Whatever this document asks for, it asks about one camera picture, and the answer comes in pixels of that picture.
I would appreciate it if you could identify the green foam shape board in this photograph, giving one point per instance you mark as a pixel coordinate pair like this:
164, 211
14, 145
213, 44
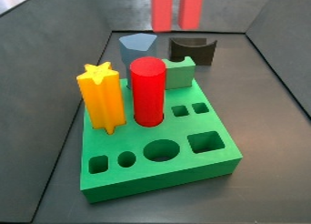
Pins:
140, 159

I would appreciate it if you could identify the green notched foam block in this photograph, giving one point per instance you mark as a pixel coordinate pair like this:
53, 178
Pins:
181, 73

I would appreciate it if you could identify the red cylinder foam block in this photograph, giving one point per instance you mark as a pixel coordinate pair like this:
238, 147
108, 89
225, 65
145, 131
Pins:
149, 85

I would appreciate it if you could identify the yellow star foam block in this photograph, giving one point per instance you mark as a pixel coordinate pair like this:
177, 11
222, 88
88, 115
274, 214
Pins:
100, 84

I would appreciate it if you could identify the blue pentagon foam block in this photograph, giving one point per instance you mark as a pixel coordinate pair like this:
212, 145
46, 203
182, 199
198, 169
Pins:
137, 46

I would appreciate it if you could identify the black curved foam block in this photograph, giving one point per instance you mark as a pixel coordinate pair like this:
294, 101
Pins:
198, 48

